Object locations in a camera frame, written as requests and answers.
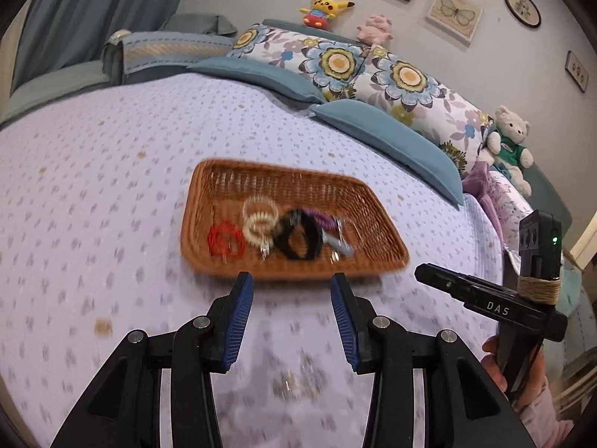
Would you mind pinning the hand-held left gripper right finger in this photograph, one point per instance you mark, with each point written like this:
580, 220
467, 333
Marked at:
345, 322

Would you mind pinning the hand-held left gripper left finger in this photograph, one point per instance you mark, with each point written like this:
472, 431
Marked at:
238, 322

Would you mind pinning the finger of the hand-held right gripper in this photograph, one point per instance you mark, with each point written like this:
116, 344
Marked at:
440, 280

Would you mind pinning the blue hair claw clip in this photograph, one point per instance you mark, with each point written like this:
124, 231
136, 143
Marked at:
338, 242

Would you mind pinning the brown wicker basket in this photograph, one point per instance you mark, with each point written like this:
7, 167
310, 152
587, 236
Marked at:
280, 186

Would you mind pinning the person's right forearm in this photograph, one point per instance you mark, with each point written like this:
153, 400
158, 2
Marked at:
545, 420

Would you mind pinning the person's right hand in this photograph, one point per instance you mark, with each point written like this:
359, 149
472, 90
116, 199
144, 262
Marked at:
534, 378

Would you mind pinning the purple blanket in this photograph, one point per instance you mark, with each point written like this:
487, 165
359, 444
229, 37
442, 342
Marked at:
482, 191

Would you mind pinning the pink floral quilt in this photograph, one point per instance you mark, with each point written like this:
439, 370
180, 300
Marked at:
510, 210

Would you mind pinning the blue pillow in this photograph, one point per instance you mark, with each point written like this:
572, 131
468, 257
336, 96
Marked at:
392, 140
261, 77

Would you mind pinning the cream teddy bear green shirt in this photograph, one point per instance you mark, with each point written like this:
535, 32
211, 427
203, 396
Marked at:
508, 144

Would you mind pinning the lilac floral quilt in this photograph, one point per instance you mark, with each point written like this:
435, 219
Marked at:
116, 196

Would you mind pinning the floral pillow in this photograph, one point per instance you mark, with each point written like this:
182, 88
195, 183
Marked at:
419, 88
303, 56

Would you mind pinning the pink plush toy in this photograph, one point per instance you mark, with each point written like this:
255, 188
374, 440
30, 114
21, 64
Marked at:
375, 30

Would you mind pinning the butterfly canvas picture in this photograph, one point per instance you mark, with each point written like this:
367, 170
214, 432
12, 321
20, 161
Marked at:
454, 14

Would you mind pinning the folded striped blue blanket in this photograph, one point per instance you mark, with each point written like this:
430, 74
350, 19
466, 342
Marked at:
168, 56

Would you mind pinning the yellow plush toy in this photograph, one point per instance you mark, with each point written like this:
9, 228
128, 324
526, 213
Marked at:
322, 9

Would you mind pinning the grey-green sheet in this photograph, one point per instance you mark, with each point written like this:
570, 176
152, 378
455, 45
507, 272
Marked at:
51, 88

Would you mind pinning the blue curtain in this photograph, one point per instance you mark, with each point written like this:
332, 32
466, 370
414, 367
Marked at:
102, 9

